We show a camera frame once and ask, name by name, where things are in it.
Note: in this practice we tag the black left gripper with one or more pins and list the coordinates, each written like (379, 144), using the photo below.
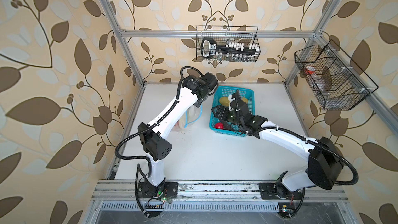
(198, 104)

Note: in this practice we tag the clear zip top bag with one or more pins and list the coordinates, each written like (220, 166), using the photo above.
(183, 119)

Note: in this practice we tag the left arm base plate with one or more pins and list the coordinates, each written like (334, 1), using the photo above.
(167, 189)

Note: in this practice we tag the yellow toy lemon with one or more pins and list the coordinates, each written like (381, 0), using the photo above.
(224, 101)

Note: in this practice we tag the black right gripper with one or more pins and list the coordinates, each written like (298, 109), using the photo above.
(225, 110)

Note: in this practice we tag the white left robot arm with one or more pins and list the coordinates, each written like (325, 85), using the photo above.
(153, 134)

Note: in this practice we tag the white toy radish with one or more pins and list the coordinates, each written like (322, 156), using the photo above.
(193, 114)

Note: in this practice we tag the red capped clear bottle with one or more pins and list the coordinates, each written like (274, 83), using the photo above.
(311, 75)

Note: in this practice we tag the side black wire basket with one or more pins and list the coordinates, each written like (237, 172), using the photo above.
(346, 83)

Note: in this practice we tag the back black wire basket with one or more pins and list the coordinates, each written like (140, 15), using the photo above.
(234, 43)

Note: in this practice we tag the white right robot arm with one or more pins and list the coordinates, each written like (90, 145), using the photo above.
(325, 168)

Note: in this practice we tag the black tool in basket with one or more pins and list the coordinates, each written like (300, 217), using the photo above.
(208, 47)

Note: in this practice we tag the teal plastic basket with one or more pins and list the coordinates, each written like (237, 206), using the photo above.
(225, 91)

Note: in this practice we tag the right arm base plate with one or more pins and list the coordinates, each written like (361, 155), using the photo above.
(270, 191)

